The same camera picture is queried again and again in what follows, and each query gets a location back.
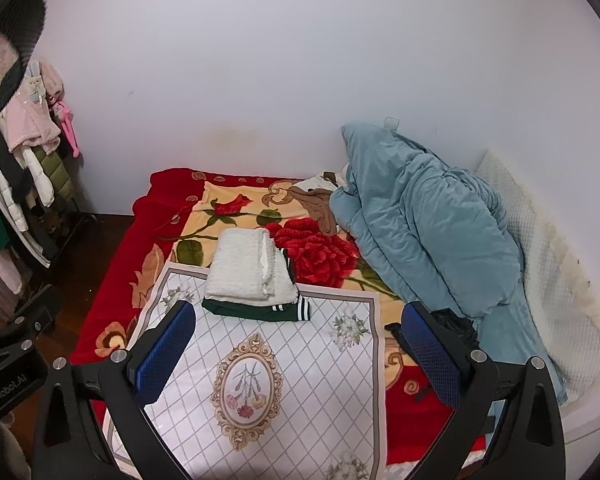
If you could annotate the white puffer jacket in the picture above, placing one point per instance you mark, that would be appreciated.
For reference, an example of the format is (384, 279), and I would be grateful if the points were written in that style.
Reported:
(10, 185)

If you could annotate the black metal clothes rack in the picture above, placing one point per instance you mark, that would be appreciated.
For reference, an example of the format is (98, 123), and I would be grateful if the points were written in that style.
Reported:
(65, 230)

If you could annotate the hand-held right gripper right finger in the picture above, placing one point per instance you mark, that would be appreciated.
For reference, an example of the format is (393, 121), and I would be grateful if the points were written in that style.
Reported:
(430, 355)

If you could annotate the red rose-print blanket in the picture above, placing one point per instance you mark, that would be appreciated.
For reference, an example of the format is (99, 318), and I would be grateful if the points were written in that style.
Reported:
(315, 255)

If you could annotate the white bed frame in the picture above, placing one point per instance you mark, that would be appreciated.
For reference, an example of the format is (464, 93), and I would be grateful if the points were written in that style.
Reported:
(587, 420)

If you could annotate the blue quilt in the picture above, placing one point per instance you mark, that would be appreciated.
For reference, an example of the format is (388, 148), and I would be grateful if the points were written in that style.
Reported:
(430, 235)

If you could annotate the white knit cardigan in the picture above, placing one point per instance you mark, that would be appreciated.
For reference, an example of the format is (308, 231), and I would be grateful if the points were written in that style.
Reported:
(245, 265)

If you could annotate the black plastic bag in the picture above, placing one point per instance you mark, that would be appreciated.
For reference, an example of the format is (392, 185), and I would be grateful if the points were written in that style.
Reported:
(455, 327)

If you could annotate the clear wall hook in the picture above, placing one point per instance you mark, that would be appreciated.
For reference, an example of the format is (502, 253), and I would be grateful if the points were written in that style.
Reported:
(391, 122)

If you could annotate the black fur garment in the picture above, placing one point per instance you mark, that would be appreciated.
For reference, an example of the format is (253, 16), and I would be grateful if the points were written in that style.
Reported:
(27, 25)

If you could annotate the white textured pillow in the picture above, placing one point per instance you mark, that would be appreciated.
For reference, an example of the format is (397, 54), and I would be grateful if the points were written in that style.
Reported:
(555, 270)

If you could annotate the pink fuzzy garment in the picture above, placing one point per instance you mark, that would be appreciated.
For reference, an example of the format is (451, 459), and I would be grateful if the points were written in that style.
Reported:
(27, 115)

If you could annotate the olive puffer vest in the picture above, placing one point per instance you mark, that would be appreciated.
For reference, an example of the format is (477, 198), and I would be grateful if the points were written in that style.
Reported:
(57, 175)

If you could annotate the green sweater with white stripes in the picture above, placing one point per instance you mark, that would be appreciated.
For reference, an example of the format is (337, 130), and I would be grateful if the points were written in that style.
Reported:
(260, 311)

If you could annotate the pink plastic hanger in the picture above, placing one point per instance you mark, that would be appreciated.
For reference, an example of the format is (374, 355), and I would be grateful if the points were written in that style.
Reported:
(67, 127)

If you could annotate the white floral diamond-pattern mat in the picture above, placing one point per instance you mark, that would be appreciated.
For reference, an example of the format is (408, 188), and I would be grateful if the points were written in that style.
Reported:
(300, 350)

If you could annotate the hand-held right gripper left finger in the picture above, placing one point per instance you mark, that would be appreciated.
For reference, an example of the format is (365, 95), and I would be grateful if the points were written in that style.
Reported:
(164, 352)

